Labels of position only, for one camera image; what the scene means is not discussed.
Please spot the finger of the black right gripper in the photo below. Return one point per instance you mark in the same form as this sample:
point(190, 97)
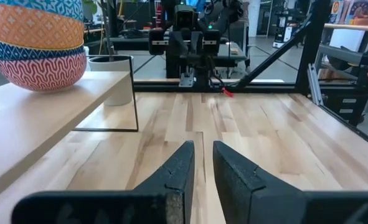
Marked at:
point(197, 43)
point(174, 43)

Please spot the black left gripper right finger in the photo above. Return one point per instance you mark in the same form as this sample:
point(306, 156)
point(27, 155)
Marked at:
point(243, 186)

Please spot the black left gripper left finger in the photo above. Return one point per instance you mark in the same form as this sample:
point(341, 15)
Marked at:
point(171, 174)

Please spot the teal patterned ceramic bowl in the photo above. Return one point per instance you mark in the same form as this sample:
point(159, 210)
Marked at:
point(62, 7)

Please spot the red patterned ceramic bowl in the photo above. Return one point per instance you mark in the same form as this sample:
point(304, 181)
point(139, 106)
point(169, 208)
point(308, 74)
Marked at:
point(40, 73)

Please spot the navy patterned ceramic bowl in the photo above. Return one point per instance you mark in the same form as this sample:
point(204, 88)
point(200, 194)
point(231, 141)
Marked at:
point(31, 53)

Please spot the orange patterned ceramic bowl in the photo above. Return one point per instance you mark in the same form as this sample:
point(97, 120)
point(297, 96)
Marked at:
point(31, 28)

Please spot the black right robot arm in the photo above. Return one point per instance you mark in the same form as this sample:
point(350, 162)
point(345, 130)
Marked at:
point(224, 15)

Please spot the wooden background shelf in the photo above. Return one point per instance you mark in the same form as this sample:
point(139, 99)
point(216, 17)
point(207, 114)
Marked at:
point(347, 40)

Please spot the grey computer desk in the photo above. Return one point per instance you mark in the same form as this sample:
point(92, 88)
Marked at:
point(233, 56)

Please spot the white plant pot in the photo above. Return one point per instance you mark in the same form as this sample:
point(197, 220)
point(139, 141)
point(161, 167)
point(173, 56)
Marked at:
point(115, 67)

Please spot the green leafy potted tree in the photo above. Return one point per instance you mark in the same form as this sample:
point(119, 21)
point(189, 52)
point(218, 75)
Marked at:
point(106, 31)

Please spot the white background machine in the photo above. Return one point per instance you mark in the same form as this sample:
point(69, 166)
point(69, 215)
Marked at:
point(283, 28)

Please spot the silver aluminium bar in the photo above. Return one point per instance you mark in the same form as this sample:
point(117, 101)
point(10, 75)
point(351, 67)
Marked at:
point(315, 84)

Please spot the black storage case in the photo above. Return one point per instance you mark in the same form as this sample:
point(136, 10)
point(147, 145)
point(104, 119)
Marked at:
point(345, 107)

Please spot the silver mounting bracket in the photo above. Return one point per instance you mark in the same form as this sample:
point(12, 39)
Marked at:
point(186, 81)

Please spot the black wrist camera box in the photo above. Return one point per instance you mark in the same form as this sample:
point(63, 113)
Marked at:
point(185, 17)

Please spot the black aluminium rig frame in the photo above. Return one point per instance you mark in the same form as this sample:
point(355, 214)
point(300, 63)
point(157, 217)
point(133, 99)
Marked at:
point(311, 46)

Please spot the wooden shelf with black frame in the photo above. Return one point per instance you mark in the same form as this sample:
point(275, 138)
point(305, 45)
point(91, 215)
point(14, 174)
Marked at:
point(31, 118)

